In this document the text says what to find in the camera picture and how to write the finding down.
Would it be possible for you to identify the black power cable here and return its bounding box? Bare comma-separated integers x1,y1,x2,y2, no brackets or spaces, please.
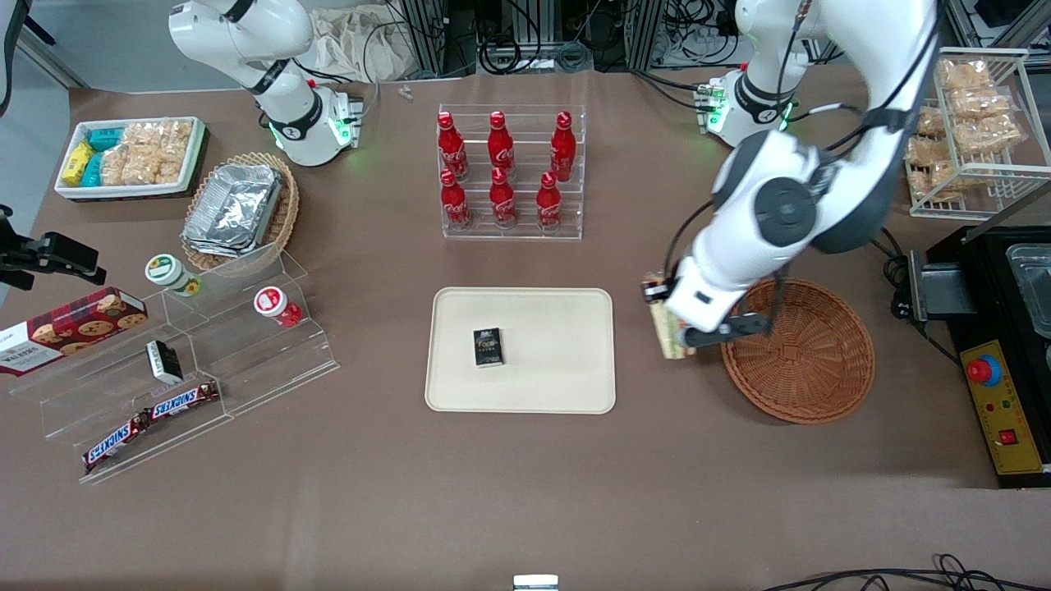
870,230,962,367

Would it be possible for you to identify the white rectangular snack bin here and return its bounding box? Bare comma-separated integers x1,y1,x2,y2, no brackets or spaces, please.
54,117,206,201

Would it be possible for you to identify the clear acrylic bottle rack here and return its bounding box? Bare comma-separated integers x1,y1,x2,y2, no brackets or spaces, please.
438,103,587,241

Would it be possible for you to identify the round brown wicker basket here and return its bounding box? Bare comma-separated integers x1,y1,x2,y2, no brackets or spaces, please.
720,278,876,425

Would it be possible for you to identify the clear rice cracker bag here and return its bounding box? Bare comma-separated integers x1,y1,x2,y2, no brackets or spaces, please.
957,115,1024,156
100,148,186,187
948,89,1012,121
906,107,954,166
926,160,988,199
123,121,194,157
939,59,991,92

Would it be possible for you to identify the yellow snack packet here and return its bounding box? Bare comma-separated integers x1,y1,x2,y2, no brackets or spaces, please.
62,141,96,186

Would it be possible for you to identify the small black box gold print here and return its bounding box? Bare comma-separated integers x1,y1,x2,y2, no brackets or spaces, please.
472,328,505,368

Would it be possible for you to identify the yellow control panel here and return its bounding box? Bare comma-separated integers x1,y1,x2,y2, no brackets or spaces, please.
959,339,1049,478

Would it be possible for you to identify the beige plastic tray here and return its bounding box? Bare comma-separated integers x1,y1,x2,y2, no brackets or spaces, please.
425,286,617,415

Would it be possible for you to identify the aluminium frame post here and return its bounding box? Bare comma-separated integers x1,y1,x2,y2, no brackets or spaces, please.
401,0,449,77
628,0,665,71

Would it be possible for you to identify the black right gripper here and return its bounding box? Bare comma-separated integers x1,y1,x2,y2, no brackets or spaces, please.
0,205,108,292

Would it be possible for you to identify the beige cloth bag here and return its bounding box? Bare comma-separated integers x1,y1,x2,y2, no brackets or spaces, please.
308,7,411,84

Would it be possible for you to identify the black floor cable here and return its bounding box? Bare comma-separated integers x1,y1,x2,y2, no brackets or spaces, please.
764,554,1051,591

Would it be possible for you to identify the red lid yogurt cup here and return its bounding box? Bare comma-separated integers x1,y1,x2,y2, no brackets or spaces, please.
253,286,304,329

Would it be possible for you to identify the red cola bottle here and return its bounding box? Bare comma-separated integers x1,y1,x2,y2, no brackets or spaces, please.
489,167,520,228
549,111,577,183
488,111,516,175
439,169,473,231
437,112,470,181
536,171,564,232

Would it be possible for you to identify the green lid yogurt cup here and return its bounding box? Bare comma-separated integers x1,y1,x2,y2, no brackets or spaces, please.
145,254,204,298

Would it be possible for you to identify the clear acrylic stepped riser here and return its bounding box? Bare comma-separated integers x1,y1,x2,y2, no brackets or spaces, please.
160,242,340,416
8,316,236,486

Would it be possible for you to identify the small black white box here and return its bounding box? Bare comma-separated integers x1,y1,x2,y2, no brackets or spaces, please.
146,339,185,386

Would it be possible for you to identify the red tartan cookie box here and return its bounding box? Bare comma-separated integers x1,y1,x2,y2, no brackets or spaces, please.
0,287,149,378

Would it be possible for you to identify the black arm base cable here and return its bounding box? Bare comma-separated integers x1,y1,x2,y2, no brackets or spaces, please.
628,68,712,112

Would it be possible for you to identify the oval light wicker basket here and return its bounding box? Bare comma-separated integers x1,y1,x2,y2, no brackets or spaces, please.
182,152,301,273

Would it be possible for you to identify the black curved hose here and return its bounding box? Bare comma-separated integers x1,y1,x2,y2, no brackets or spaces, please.
0,0,33,117

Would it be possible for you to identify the aluminium foil container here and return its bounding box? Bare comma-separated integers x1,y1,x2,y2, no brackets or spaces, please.
181,163,285,258

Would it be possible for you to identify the white wire rack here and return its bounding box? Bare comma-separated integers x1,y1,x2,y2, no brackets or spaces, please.
905,47,1051,221

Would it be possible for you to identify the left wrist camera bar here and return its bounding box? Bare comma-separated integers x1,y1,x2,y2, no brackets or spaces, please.
682,312,774,350

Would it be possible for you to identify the black machine housing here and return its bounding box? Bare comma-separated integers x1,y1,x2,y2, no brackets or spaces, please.
926,223,1051,490

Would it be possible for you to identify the clear plastic container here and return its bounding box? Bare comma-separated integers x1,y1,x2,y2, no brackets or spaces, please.
1006,244,1051,318

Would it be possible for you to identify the Snickers chocolate bar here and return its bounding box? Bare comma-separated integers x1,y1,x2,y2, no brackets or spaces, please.
144,380,222,422
82,410,154,474

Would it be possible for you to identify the triangle sandwich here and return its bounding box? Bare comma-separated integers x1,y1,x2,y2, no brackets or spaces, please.
649,283,697,361

